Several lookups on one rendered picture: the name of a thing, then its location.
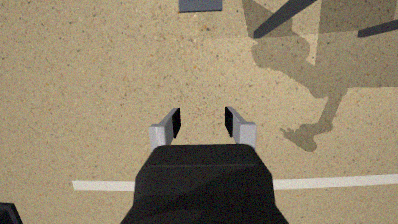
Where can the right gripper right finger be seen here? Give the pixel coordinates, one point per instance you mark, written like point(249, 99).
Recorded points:
point(246, 134)

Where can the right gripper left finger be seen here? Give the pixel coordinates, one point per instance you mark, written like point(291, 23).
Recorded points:
point(160, 134)

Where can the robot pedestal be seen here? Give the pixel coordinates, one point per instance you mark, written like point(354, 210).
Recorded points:
point(199, 5)

